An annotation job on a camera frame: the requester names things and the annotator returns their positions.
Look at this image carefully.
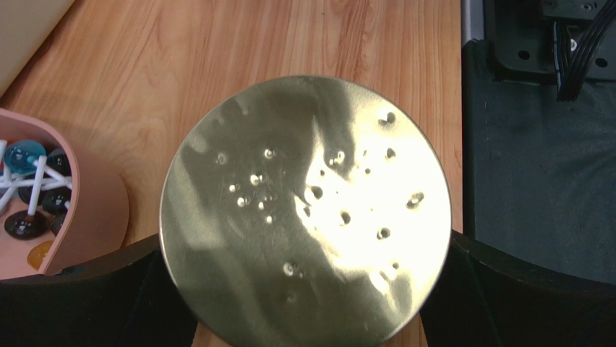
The black base mat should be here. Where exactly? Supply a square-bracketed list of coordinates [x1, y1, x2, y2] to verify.
[461, 0, 616, 285]

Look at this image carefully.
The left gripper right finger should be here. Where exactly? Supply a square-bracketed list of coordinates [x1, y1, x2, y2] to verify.
[420, 231, 615, 346]

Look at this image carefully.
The gold round lid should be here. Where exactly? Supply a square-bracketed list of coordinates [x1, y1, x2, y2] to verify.
[160, 75, 452, 346]

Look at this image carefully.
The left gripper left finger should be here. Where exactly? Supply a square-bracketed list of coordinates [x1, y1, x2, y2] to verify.
[1, 235, 197, 346]

